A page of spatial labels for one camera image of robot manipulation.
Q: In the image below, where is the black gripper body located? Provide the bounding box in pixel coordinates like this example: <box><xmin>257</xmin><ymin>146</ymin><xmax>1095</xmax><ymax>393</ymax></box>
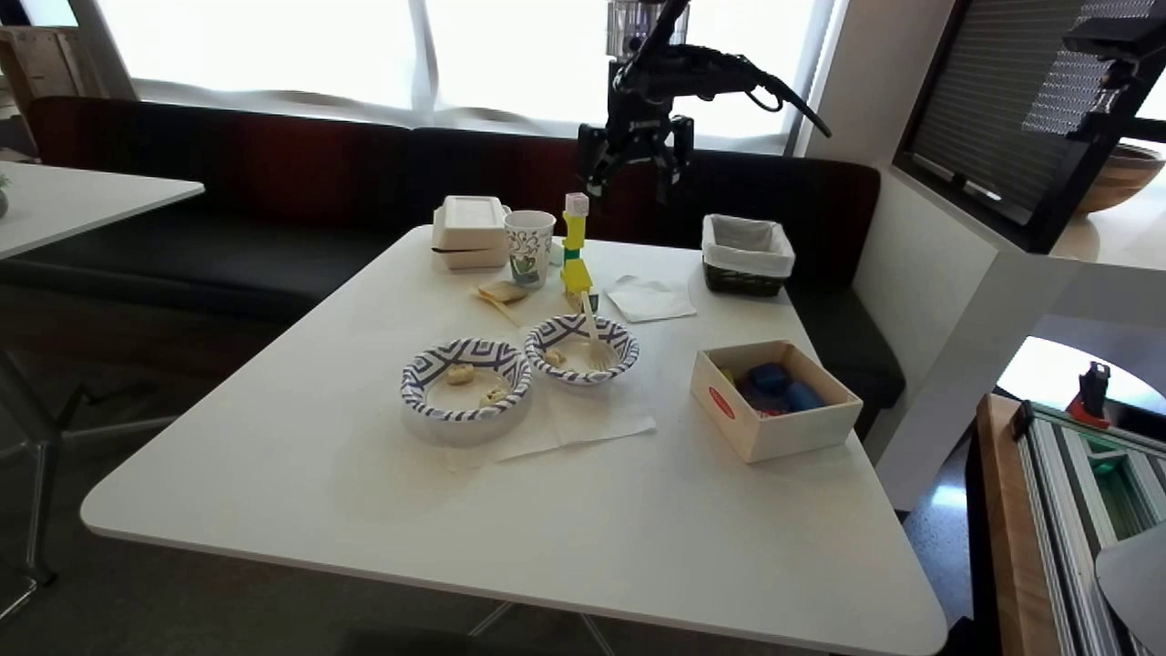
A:
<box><xmin>577</xmin><ymin>81</ymin><xmax>699</xmax><ymax>167</ymax></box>

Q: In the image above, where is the yellow base block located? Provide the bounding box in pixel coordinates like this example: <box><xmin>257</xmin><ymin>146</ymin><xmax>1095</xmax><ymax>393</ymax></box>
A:
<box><xmin>556</xmin><ymin>263</ymin><xmax>597</xmax><ymax>310</ymax></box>

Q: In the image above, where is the black basket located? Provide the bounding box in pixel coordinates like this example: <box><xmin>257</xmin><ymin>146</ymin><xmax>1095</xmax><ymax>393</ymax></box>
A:
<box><xmin>702</xmin><ymin>260</ymin><xmax>787</xmax><ymax>300</ymax></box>

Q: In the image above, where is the white takeout box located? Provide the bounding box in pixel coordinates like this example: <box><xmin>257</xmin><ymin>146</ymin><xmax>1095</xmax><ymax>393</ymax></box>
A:
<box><xmin>430</xmin><ymin>195</ymin><xmax>512</xmax><ymax>272</ymax></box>

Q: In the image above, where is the white paper napkin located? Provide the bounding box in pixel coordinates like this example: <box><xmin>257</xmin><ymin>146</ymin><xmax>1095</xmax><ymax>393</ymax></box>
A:
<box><xmin>602</xmin><ymin>272</ymin><xmax>702</xmax><ymax>327</ymax></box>

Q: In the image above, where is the small patterned paper bowl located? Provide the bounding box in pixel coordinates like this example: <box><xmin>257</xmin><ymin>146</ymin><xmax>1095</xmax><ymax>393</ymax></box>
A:
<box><xmin>521</xmin><ymin>310</ymin><xmax>646</xmax><ymax>392</ymax></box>

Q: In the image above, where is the blue object in box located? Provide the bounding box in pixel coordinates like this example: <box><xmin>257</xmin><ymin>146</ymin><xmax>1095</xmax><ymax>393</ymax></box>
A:
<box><xmin>735</xmin><ymin>361</ymin><xmax>831</xmax><ymax>418</ymax></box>

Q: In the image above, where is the bright window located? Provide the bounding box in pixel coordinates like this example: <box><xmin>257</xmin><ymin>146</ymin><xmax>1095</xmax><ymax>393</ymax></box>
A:
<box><xmin>90</xmin><ymin>0</ymin><xmax>842</xmax><ymax>157</ymax></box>

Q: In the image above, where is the large patterned paper bowl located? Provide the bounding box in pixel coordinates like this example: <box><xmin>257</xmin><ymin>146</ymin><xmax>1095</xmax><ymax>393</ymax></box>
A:
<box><xmin>398</xmin><ymin>334</ymin><xmax>534</xmax><ymax>445</ymax></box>

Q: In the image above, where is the long white strip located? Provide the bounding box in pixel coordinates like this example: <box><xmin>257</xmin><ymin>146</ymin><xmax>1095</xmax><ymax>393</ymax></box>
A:
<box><xmin>492</xmin><ymin>416</ymin><xmax>664</xmax><ymax>466</ymax></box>

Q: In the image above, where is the wooden box with red label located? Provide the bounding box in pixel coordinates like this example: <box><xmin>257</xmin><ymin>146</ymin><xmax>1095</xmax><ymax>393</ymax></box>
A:
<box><xmin>690</xmin><ymin>339</ymin><xmax>868</xmax><ymax>466</ymax></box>

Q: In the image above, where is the white counter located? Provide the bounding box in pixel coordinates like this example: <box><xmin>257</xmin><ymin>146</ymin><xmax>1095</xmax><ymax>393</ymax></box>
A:
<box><xmin>851</xmin><ymin>167</ymin><xmax>1166</xmax><ymax>514</ymax></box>

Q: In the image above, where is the black framed screen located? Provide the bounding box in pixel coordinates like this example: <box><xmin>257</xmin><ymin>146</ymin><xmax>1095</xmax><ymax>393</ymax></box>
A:
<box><xmin>893</xmin><ymin>0</ymin><xmax>1166</xmax><ymax>254</ymax></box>

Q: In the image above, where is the dark bench seat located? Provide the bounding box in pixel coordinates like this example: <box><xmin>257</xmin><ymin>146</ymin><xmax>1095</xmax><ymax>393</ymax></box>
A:
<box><xmin>0</xmin><ymin>94</ymin><xmax>910</xmax><ymax>424</ymax></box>

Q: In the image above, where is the wooden bowl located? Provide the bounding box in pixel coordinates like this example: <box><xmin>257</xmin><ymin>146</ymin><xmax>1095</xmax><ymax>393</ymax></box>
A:
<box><xmin>1071</xmin><ymin>140</ymin><xmax>1166</xmax><ymax>219</ymax></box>

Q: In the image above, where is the red black clamp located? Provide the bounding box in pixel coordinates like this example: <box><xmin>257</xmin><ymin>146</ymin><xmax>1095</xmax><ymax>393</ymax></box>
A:
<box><xmin>1068</xmin><ymin>356</ymin><xmax>1116</xmax><ymax>432</ymax></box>

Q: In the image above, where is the wooden board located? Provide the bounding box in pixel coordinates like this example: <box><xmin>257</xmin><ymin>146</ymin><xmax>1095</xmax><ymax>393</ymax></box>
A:
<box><xmin>976</xmin><ymin>393</ymin><xmax>1063</xmax><ymax>656</ymax></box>

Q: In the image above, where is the white side table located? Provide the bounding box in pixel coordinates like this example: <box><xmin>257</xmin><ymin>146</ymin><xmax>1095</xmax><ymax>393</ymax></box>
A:
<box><xmin>0</xmin><ymin>161</ymin><xmax>206</xmax><ymax>614</ymax></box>

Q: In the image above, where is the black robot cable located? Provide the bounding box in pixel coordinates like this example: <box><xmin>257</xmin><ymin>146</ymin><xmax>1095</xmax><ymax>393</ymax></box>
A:
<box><xmin>696</xmin><ymin>49</ymin><xmax>837</xmax><ymax>141</ymax></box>

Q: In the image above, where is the aluminium frame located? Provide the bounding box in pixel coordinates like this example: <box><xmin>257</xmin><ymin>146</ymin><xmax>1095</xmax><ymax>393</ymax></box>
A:
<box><xmin>1012</xmin><ymin>396</ymin><xmax>1166</xmax><ymax>656</ymax></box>

